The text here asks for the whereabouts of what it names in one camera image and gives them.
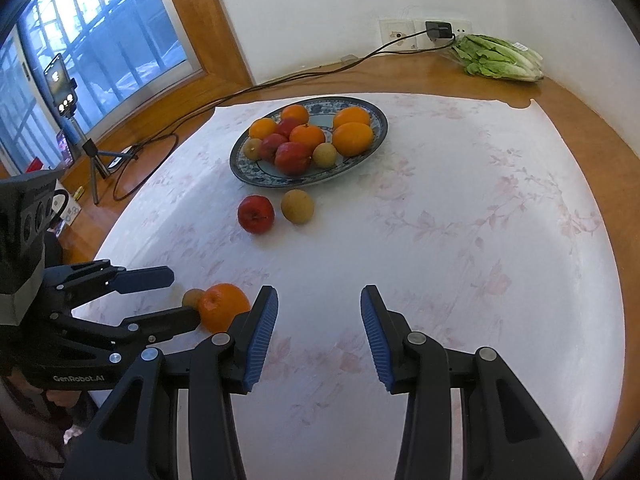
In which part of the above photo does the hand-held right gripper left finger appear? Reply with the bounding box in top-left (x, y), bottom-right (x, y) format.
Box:
top-left (60, 285), bottom-right (280, 480)

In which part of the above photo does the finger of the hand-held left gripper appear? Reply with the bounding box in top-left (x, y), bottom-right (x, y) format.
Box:
top-left (42, 259), bottom-right (176, 311)
top-left (50, 305), bottom-right (201, 350)

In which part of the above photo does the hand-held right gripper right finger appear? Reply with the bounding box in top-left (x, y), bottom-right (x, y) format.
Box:
top-left (360, 284), bottom-right (586, 480)

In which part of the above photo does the orange tangerine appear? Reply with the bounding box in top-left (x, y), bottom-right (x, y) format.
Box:
top-left (248, 118), bottom-right (279, 141)
top-left (289, 124), bottom-right (327, 156)
top-left (196, 283), bottom-right (252, 333)

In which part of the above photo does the blue patterned ceramic plate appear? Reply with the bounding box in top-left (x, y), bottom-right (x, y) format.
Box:
top-left (229, 96), bottom-right (389, 191)

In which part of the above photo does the large yellow-orange orange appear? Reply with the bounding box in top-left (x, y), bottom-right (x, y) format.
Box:
top-left (332, 122), bottom-right (375, 157)
top-left (332, 107), bottom-right (372, 130)

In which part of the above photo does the white cardboard box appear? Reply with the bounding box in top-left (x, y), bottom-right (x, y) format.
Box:
top-left (52, 190), bottom-right (83, 233)

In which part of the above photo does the smartphone with purple screen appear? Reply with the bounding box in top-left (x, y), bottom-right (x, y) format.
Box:
top-left (55, 129), bottom-right (76, 168)

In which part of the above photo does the grey phone tripod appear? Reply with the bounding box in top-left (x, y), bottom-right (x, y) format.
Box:
top-left (57, 102), bottom-right (141, 206)

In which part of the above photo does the white floral tablecloth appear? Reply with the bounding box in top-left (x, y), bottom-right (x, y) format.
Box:
top-left (75, 92), bottom-right (628, 480)

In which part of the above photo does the small red apple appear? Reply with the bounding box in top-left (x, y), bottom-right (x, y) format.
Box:
top-left (237, 195), bottom-right (276, 234)

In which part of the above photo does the person's pink clothing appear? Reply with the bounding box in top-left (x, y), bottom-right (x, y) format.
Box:
top-left (0, 370), bottom-right (93, 480)

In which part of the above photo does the black smartphone on tripod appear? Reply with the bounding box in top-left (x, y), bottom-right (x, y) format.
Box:
top-left (44, 53), bottom-right (70, 106)

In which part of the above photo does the deep orange round orange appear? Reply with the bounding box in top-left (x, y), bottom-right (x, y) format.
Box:
top-left (281, 103), bottom-right (310, 125)

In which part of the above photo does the glass window pane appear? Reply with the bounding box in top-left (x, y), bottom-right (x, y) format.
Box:
top-left (0, 0), bottom-right (196, 161)

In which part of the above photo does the bagged green lettuce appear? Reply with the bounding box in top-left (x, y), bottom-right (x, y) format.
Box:
top-left (452, 34), bottom-right (545, 82)

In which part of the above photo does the black power adapter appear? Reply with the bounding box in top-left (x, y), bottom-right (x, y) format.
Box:
top-left (425, 20), bottom-right (455, 41)

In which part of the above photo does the black power cable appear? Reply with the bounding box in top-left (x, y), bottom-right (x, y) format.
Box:
top-left (111, 30), bottom-right (458, 202)

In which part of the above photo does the wooden window frame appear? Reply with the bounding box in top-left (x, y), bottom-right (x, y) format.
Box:
top-left (0, 0), bottom-right (253, 181)

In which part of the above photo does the white coaxial wall outlet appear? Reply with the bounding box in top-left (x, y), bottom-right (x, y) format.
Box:
top-left (378, 19), bottom-right (415, 51)

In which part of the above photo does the white power wall socket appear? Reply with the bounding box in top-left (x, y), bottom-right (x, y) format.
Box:
top-left (414, 19), bottom-right (473, 52)

